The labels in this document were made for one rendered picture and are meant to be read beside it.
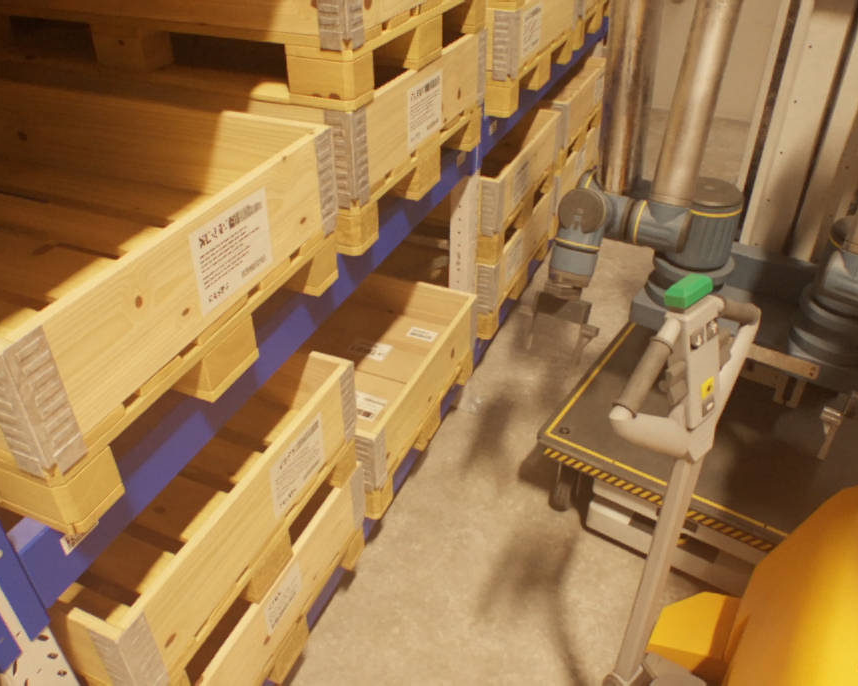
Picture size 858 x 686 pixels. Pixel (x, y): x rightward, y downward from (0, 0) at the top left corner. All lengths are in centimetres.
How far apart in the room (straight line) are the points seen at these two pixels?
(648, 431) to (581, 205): 70
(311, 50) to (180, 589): 105
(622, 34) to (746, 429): 135
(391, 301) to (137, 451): 163
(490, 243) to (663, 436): 165
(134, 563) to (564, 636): 131
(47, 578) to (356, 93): 104
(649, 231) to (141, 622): 137
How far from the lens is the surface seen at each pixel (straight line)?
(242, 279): 134
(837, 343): 233
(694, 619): 213
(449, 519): 268
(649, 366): 117
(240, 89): 174
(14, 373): 102
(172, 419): 138
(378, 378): 248
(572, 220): 176
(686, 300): 121
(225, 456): 187
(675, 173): 188
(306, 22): 159
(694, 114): 188
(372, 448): 209
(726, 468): 253
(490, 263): 282
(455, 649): 239
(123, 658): 140
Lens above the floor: 203
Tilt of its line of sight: 36 degrees down
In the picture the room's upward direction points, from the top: straight up
